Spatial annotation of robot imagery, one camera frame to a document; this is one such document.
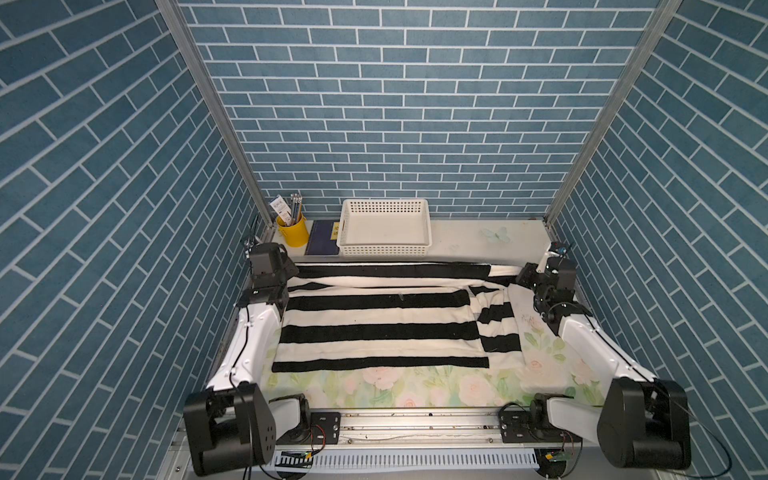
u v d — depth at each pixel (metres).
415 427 0.75
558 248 0.74
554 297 0.65
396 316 0.93
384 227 1.17
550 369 0.86
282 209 1.05
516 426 0.74
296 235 1.08
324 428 0.73
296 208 1.05
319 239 1.12
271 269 0.61
